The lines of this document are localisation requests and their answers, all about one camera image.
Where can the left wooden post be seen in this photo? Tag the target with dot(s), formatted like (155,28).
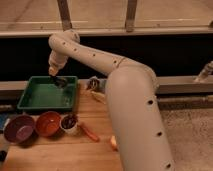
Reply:
(64,14)

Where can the white cup with dark contents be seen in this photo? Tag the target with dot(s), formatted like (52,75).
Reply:
(69,124)

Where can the white pipe fitting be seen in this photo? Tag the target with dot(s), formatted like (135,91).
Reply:
(205,72)

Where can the blue object at left edge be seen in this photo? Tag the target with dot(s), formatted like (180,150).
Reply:
(3,119)

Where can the right wooden post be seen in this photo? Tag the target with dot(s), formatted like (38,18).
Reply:
(130,15)

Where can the dark object bottom left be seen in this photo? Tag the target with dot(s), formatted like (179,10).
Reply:
(3,151)

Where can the wooden post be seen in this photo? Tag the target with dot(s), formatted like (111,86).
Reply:
(130,15)
(64,14)

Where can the orange carrot toy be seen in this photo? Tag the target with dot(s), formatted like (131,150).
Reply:
(89,133)

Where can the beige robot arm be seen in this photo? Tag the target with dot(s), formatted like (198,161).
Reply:
(130,93)

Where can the purple bowl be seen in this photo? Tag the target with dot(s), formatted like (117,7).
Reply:
(19,129)

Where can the green plastic tray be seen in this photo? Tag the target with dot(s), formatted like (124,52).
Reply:
(42,94)

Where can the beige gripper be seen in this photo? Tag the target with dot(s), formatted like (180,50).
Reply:
(52,71)

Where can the pale corn toy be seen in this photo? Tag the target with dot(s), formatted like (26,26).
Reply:
(98,96)

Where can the black brush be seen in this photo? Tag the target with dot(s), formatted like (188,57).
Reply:
(60,82)

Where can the orange bowl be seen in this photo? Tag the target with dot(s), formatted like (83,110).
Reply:
(48,123)

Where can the orange round toy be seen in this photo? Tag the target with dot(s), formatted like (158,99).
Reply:
(113,143)

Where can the metal rail beam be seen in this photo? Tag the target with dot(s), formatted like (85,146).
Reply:
(183,84)

